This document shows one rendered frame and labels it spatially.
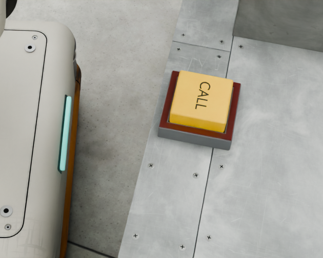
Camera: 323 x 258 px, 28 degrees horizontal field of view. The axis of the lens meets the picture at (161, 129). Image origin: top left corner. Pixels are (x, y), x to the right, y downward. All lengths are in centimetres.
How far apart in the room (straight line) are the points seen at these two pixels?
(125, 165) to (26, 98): 35
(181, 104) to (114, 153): 95
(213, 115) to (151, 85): 107
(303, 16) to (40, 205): 68
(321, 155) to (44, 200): 68
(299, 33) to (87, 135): 96
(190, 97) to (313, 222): 18
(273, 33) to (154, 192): 25
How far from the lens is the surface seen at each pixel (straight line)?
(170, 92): 71
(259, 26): 78
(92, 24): 188
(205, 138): 68
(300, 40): 79
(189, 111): 68
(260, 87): 76
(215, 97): 69
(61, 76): 143
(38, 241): 123
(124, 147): 163
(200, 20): 81
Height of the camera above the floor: 139
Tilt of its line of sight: 57 degrees down
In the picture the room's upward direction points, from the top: 5 degrees clockwise
